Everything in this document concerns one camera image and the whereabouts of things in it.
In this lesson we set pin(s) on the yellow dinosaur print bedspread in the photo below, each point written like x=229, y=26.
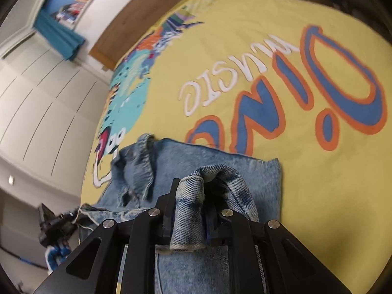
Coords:
x=294, y=95

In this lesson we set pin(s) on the wooden headboard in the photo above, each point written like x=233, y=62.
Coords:
x=127, y=28

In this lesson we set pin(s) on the blue denim jacket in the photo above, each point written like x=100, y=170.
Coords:
x=196, y=183

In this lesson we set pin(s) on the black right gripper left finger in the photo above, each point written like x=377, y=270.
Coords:
x=117, y=254

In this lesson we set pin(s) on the white panelled wardrobe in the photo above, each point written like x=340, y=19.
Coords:
x=49, y=113

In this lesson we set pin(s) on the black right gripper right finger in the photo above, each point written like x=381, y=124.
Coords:
x=264, y=257

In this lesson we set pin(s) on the teal left curtain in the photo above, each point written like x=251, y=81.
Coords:
x=65, y=41

